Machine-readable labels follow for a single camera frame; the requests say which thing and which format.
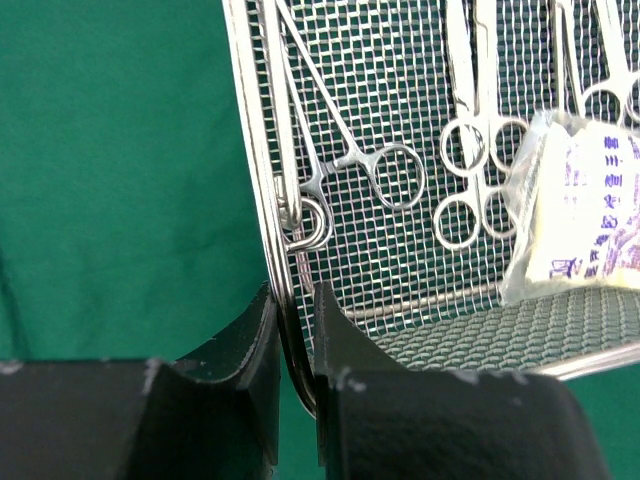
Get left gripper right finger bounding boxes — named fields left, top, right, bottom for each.
left=314, top=283, right=610, bottom=479

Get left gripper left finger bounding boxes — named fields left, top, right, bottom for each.
left=1, top=286, right=280, bottom=479

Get green surgical drape cloth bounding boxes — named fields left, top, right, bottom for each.
left=0, top=0, right=640, bottom=480

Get metal mesh instrument tray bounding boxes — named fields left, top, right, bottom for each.
left=223, top=1, right=639, bottom=412

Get clear packet with sutures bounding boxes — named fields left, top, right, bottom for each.
left=499, top=110, right=639, bottom=305

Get steel forceps left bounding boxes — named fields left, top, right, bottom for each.
left=263, top=1, right=426, bottom=253

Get steel forceps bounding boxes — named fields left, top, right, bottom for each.
left=263, top=1, right=426, bottom=253
left=433, top=1, right=528, bottom=251

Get steel forceps middle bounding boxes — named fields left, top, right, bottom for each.
left=433, top=1, right=528, bottom=251

